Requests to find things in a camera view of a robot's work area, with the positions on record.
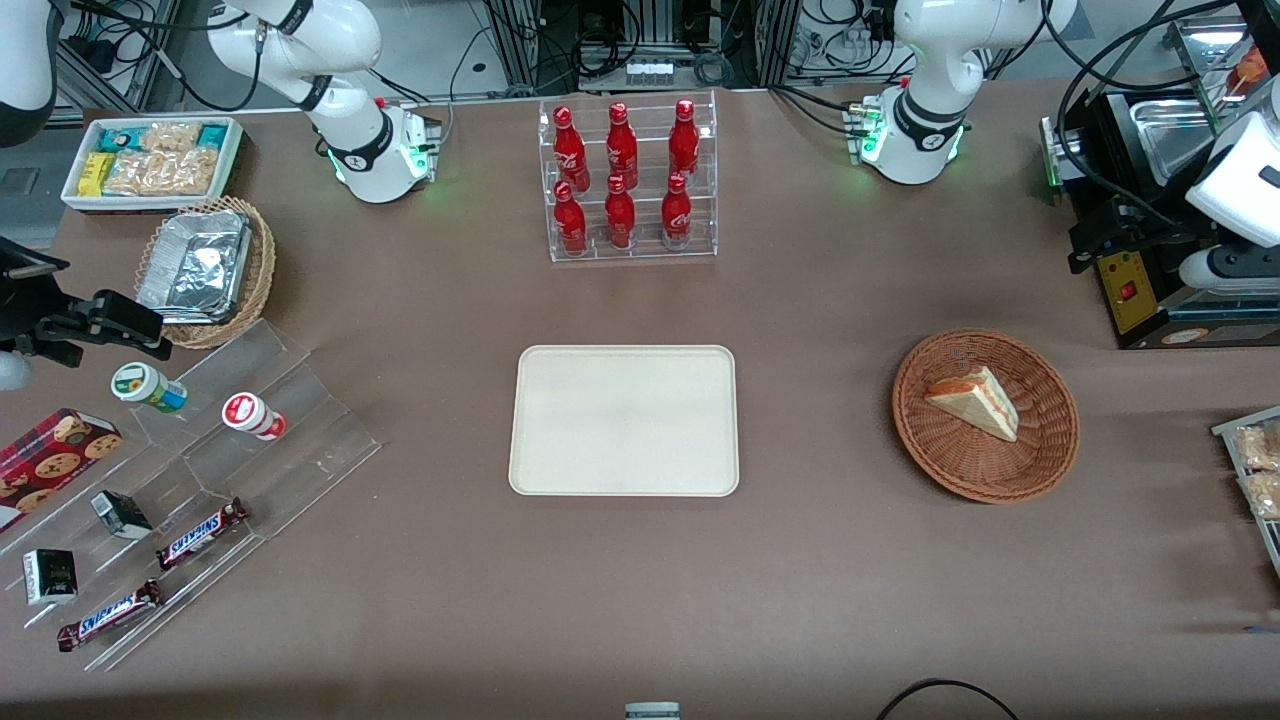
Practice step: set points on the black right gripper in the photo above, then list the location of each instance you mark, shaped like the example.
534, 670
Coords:
22, 302

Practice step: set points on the aluminium foil tray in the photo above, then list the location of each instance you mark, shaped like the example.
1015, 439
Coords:
195, 265

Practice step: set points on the triangular sandwich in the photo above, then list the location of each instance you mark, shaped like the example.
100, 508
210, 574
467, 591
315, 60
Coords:
975, 400

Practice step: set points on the red cola bottle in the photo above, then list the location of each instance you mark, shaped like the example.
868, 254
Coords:
684, 140
622, 148
677, 215
570, 225
620, 220
570, 150

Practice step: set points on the black and white carton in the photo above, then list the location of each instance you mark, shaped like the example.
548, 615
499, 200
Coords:
50, 577

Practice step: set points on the white snack bin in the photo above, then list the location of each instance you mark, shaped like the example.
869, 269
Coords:
235, 160

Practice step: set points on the red lid yogurt cup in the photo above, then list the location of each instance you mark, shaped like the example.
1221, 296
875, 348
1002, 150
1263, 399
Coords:
250, 414

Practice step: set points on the small clear cracker pack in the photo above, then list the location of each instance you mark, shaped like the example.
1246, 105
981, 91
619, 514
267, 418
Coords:
170, 136

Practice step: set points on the clear acrylic bottle rack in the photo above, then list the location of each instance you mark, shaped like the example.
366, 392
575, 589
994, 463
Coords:
645, 235

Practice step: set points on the grey tray with snacks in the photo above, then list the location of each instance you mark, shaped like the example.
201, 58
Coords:
1265, 530

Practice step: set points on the clear acrylic stepped display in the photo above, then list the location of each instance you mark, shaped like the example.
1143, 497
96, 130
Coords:
300, 440

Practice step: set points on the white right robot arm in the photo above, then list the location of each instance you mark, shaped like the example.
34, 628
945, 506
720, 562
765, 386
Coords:
330, 50

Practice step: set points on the black food warmer appliance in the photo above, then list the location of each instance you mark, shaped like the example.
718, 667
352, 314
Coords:
1140, 300

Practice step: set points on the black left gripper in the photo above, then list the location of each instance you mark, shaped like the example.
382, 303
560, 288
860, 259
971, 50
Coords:
1152, 229

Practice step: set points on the large clear cracker pack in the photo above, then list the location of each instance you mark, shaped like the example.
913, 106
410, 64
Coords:
165, 172

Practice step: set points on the snickers chocolate bar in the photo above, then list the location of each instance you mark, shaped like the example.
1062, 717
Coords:
200, 534
108, 616

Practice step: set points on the teal snack packet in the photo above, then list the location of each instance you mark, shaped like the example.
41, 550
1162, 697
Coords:
212, 135
120, 138

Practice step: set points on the light wicker basket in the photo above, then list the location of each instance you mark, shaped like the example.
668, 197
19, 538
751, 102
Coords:
262, 270

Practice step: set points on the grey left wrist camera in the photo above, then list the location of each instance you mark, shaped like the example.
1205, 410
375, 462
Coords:
1225, 268

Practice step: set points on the steel pan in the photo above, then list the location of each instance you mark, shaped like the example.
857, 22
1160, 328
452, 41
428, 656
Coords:
1170, 135

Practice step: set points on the clear snack bag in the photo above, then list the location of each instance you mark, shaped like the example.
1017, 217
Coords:
1265, 495
1260, 447

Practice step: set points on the grey box at table edge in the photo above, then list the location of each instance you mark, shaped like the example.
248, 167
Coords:
652, 711

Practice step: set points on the green lid yogurt cup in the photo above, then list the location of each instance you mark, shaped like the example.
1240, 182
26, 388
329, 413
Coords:
145, 385

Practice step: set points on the cream plastic tray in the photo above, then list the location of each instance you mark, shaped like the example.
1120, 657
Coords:
623, 420

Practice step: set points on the white power strip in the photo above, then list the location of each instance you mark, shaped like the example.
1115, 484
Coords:
648, 72

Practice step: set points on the brown wicker basket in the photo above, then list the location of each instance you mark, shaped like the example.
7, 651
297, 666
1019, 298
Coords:
1040, 440

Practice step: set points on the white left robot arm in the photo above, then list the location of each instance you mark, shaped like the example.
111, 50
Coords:
930, 60

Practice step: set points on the yellow snack packet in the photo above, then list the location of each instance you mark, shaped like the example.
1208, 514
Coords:
95, 173

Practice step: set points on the small black carton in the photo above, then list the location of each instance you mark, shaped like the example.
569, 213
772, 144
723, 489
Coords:
122, 514

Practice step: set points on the red cookie box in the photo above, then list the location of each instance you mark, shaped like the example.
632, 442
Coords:
50, 460

